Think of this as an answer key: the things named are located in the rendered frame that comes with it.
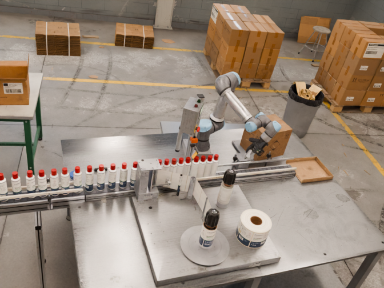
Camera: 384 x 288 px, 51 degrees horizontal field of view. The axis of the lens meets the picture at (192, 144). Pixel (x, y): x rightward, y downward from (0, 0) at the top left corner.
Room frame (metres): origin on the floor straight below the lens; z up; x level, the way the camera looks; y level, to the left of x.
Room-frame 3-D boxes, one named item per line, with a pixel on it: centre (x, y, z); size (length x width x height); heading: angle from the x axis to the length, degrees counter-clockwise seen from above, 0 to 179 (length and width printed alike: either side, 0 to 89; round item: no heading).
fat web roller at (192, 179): (2.06, -0.05, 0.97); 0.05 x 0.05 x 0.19
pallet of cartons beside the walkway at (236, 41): (6.24, -0.45, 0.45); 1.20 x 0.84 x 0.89; 19
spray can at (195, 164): (2.27, -0.05, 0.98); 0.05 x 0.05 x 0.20
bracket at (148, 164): (2.02, 0.24, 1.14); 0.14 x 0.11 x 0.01; 116
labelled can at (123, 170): (2.05, 0.41, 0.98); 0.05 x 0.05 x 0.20
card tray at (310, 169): (2.72, -1.00, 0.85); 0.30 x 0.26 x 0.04; 116
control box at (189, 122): (2.32, 0.04, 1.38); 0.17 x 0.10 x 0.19; 171
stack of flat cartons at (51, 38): (5.75, 2.33, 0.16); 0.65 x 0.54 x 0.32; 112
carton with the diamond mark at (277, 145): (2.86, -0.59, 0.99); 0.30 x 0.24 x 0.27; 125
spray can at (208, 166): (2.31, -0.15, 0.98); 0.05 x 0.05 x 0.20
